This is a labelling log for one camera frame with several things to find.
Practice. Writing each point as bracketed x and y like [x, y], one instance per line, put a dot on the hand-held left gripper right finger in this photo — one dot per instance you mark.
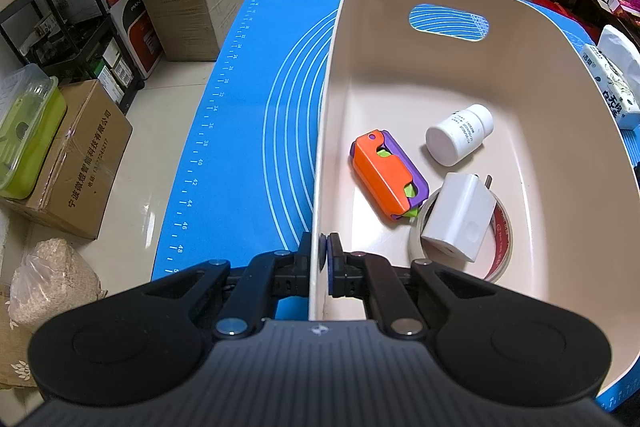
[326, 264]

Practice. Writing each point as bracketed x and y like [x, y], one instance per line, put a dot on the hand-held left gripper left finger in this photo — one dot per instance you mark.
[290, 277]

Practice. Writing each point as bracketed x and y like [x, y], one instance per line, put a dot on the orange purple toy knife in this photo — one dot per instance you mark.
[385, 174]

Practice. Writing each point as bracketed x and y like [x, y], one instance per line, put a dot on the white charger plug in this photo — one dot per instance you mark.
[460, 217]

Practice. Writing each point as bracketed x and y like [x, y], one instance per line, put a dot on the white tape roll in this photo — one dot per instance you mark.
[502, 237]

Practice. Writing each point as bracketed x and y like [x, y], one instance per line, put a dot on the beige plastic storage bin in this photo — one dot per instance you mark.
[390, 97]

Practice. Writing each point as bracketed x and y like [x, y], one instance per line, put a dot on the white pill bottle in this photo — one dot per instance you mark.
[457, 134]

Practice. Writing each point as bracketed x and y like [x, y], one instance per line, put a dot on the blue silicone baking mat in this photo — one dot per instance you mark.
[250, 132]

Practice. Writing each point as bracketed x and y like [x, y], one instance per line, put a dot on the clear bag of wood pellets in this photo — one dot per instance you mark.
[55, 282]

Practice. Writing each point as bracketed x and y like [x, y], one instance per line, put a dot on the brown cardboard box black print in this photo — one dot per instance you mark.
[85, 157]

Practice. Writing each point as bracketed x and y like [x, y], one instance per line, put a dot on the brown paper bag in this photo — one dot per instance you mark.
[12, 347]

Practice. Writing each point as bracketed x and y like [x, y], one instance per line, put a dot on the red white appliance box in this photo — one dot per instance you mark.
[137, 32]

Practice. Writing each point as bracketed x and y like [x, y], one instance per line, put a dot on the green lunch box clear lid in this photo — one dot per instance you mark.
[25, 137]

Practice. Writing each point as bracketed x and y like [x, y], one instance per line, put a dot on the black metal cart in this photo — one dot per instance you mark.
[65, 27]

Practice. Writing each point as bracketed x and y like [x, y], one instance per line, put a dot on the printed tissue box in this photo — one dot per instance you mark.
[617, 77]

